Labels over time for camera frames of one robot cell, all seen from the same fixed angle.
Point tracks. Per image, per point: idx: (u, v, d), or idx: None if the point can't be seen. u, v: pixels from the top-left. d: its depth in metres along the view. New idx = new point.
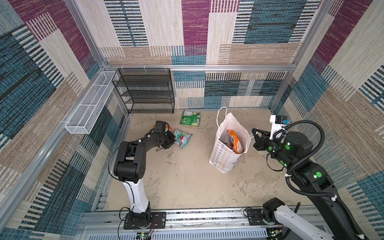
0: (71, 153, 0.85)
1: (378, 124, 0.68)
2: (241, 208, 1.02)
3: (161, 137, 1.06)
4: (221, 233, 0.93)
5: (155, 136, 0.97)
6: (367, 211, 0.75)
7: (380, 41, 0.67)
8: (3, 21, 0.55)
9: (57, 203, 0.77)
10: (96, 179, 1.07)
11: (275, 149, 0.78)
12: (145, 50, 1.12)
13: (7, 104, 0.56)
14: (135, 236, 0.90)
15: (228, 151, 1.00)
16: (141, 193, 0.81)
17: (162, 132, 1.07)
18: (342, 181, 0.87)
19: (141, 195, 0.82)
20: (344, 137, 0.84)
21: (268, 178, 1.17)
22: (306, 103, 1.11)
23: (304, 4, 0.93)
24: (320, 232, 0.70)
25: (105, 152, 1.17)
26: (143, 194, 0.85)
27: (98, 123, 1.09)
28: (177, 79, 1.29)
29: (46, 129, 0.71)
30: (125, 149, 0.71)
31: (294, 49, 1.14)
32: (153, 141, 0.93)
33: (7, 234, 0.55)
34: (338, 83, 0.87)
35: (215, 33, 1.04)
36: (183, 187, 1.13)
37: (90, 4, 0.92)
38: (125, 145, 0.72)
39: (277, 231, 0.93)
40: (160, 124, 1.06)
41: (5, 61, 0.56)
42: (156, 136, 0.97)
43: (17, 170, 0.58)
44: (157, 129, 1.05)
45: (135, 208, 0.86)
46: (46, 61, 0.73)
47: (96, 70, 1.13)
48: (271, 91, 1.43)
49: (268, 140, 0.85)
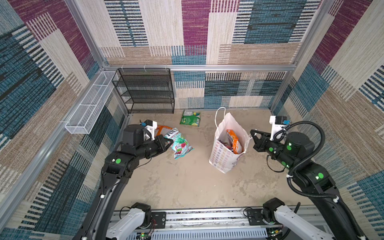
0: (71, 153, 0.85)
1: (378, 124, 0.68)
2: (241, 208, 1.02)
3: (130, 165, 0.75)
4: (221, 233, 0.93)
5: (115, 184, 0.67)
6: (367, 211, 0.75)
7: (380, 41, 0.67)
8: (3, 21, 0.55)
9: (57, 203, 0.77)
10: (96, 180, 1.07)
11: (277, 150, 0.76)
12: (145, 50, 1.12)
13: (7, 104, 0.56)
14: (135, 236, 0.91)
15: (227, 151, 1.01)
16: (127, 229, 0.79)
17: (130, 158, 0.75)
18: (342, 181, 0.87)
19: (133, 222, 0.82)
20: (344, 137, 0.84)
21: (268, 178, 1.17)
22: (306, 103, 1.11)
23: (304, 4, 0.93)
24: (320, 233, 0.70)
25: (105, 152, 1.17)
26: (132, 220, 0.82)
27: (98, 123, 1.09)
28: (177, 79, 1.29)
29: (46, 129, 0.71)
30: None
31: (294, 49, 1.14)
32: (110, 201, 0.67)
33: (7, 234, 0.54)
34: (338, 83, 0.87)
35: (215, 33, 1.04)
36: (183, 187, 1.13)
37: (90, 4, 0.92)
38: None
39: (277, 231, 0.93)
40: (130, 137, 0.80)
41: (5, 61, 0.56)
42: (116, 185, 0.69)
43: (17, 170, 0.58)
44: (128, 145, 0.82)
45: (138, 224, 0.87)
46: (46, 61, 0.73)
47: (96, 70, 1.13)
48: (271, 91, 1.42)
49: (269, 141, 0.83)
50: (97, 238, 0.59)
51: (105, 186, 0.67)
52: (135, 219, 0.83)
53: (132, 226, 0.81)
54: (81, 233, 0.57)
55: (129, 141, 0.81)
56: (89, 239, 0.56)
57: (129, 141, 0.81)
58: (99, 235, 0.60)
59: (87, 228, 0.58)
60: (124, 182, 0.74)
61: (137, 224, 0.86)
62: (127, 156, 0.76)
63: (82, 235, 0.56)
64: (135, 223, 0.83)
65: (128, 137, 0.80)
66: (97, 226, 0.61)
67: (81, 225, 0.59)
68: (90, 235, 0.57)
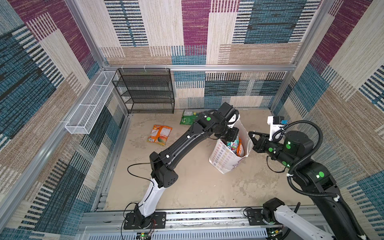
0: (71, 153, 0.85)
1: (378, 124, 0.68)
2: (241, 208, 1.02)
3: (215, 126, 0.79)
4: (221, 233, 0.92)
5: (200, 133, 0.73)
6: (367, 211, 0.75)
7: (380, 41, 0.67)
8: (3, 21, 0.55)
9: (57, 203, 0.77)
10: (96, 179, 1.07)
11: (276, 149, 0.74)
12: (145, 50, 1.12)
13: (7, 104, 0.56)
14: (135, 236, 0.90)
15: (229, 153, 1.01)
16: (154, 199, 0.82)
17: (217, 121, 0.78)
18: (342, 181, 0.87)
19: (151, 205, 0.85)
20: (344, 137, 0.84)
21: (268, 178, 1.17)
22: (306, 103, 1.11)
23: (304, 4, 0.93)
24: (320, 232, 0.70)
25: (105, 152, 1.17)
26: (153, 202, 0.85)
27: (98, 123, 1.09)
28: (177, 79, 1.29)
29: (46, 129, 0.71)
30: (154, 159, 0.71)
31: (294, 49, 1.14)
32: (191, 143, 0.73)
33: (7, 234, 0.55)
34: (338, 83, 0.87)
35: (215, 33, 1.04)
36: (183, 187, 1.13)
37: (90, 4, 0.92)
38: (154, 156, 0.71)
39: (277, 231, 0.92)
40: (226, 109, 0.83)
41: (5, 61, 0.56)
42: (201, 135, 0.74)
43: (17, 170, 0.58)
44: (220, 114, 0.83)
45: (142, 207, 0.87)
46: (46, 61, 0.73)
47: (96, 70, 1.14)
48: (271, 91, 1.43)
49: (268, 141, 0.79)
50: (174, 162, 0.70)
51: (192, 131, 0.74)
52: (153, 205, 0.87)
53: (150, 203, 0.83)
54: (166, 151, 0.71)
55: (222, 112, 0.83)
56: (168, 159, 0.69)
57: (222, 111, 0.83)
58: (176, 161, 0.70)
59: (170, 150, 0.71)
60: (205, 137, 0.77)
61: (146, 209, 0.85)
62: (216, 119, 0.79)
63: (165, 153, 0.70)
64: (153, 200, 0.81)
65: (224, 108, 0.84)
66: (178, 154, 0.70)
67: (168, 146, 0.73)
68: (170, 157, 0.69)
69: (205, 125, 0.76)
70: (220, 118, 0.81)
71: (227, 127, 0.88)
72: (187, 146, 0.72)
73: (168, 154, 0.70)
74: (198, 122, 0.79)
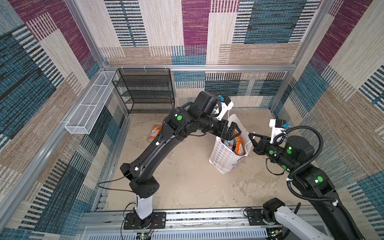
0: (71, 153, 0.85)
1: (378, 124, 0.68)
2: (241, 208, 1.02)
3: (188, 126, 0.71)
4: (221, 233, 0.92)
5: (169, 138, 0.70)
6: (367, 211, 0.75)
7: (380, 41, 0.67)
8: (3, 21, 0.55)
9: (57, 203, 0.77)
10: (96, 179, 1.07)
11: (277, 153, 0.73)
12: (145, 50, 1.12)
13: (7, 104, 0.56)
14: (135, 236, 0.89)
15: (228, 152, 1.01)
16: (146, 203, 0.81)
17: (190, 120, 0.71)
18: (342, 181, 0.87)
19: (143, 210, 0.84)
20: (344, 137, 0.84)
21: (268, 179, 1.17)
22: (306, 103, 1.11)
23: (304, 4, 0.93)
24: (321, 235, 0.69)
25: (105, 152, 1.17)
26: (149, 203, 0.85)
27: (98, 123, 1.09)
28: (177, 79, 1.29)
29: (46, 129, 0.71)
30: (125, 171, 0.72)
31: (294, 49, 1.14)
32: (161, 151, 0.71)
33: (7, 234, 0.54)
34: (339, 83, 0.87)
35: (215, 33, 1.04)
36: (183, 187, 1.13)
37: (90, 4, 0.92)
38: (124, 168, 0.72)
39: (277, 231, 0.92)
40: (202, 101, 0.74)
41: (5, 61, 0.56)
42: (171, 138, 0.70)
43: (17, 170, 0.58)
44: (196, 107, 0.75)
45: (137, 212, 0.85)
46: (46, 61, 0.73)
47: (96, 70, 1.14)
48: (271, 91, 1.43)
49: (269, 144, 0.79)
50: (144, 173, 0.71)
51: (162, 136, 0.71)
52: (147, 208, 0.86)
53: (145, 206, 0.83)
54: (135, 163, 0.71)
55: (199, 105, 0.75)
56: (138, 171, 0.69)
57: (198, 104, 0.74)
58: (147, 172, 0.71)
59: (140, 161, 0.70)
60: (179, 138, 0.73)
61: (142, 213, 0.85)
62: (188, 116, 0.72)
63: (134, 166, 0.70)
64: (147, 203, 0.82)
65: (200, 100, 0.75)
66: (147, 165, 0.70)
67: (138, 157, 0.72)
68: (140, 169, 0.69)
69: (176, 126, 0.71)
70: (195, 114, 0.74)
71: (210, 120, 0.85)
72: (157, 154, 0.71)
73: (137, 167, 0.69)
74: (169, 122, 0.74)
